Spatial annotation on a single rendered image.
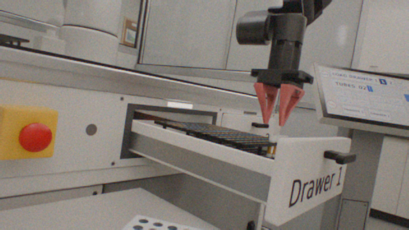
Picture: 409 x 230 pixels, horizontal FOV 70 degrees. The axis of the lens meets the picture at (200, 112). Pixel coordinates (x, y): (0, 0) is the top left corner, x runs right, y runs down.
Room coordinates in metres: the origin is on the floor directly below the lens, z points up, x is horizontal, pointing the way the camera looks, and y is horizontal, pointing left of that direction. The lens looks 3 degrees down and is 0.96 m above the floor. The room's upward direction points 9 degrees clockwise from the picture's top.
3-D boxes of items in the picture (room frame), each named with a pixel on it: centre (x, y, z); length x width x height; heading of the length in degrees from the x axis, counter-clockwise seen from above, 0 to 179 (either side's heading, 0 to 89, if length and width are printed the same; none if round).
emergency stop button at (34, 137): (0.39, 0.22, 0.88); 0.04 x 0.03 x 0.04; 139
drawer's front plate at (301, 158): (0.47, -0.20, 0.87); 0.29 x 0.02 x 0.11; 139
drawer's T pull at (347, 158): (0.45, -0.22, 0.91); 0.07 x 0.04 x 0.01; 139
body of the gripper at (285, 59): (0.56, -0.14, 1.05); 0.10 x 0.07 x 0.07; 50
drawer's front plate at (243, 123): (0.92, -0.16, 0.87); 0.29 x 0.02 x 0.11; 139
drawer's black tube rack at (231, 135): (0.60, -0.05, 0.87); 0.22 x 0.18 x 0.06; 49
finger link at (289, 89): (0.55, -0.14, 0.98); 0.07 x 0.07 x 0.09; 50
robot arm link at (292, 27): (0.56, -0.14, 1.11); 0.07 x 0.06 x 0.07; 60
